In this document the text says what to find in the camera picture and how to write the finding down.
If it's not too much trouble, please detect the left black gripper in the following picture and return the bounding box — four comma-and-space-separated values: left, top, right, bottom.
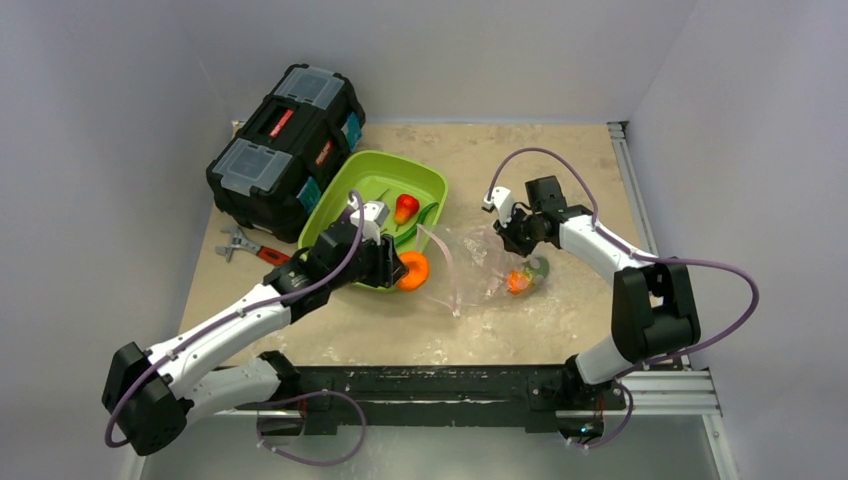
328, 230, 405, 290

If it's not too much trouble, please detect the orange fake orange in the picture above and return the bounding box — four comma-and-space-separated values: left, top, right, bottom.
395, 251, 430, 292

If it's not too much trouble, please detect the clear zip top bag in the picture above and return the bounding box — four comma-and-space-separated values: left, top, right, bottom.
415, 225, 550, 317

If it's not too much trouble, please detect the lime green plastic tray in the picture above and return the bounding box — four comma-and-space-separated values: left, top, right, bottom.
278, 150, 448, 295

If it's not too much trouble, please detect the green fake chili pepper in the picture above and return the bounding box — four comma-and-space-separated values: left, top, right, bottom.
394, 202, 439, 247

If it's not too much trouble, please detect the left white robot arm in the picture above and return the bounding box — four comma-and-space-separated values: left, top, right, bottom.
102, 223, 409, 456

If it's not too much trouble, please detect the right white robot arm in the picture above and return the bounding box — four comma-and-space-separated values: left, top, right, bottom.
482, 176, 701, 407

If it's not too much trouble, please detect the black plastic toolbox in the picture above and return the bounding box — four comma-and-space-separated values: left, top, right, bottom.
205, 64, 366, 243

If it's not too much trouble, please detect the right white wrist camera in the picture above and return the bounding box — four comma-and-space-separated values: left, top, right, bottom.
481, 186, 515, 227

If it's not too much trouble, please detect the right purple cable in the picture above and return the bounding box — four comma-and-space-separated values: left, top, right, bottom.
487, 146, 761, 452

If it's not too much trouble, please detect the red handled adjustable wrench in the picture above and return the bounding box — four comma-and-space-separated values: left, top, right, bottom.
215, 225, 290, 266

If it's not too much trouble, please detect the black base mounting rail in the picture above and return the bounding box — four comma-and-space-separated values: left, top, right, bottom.
235, 362, 627, 439

